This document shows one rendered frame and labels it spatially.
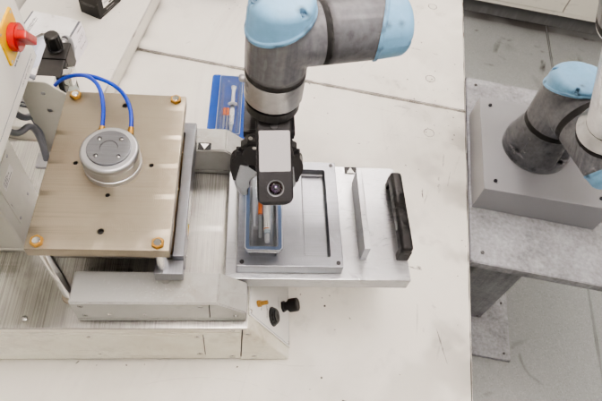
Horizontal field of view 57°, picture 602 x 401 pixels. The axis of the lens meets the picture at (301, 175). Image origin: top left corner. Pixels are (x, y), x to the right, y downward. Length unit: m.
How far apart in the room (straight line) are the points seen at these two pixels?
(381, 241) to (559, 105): 0.48
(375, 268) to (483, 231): 0.43
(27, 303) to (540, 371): 1.62
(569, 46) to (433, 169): 1.94
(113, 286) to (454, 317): 0.66
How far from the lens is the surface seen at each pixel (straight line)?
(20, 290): 0.96
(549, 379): 2.08
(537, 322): 2.14
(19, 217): 0.94
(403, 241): 0.89
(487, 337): 2.02
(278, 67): 0.62
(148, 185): 0.79
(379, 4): 0.65
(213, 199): 0.98
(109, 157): 0.78
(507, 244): 1.28
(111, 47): 1.45
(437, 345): 1.13
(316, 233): 0.90
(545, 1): 3.09
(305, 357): 1.06
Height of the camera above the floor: 1.76
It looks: 55 degrees down
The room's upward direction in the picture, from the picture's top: 11 degrees clockwise
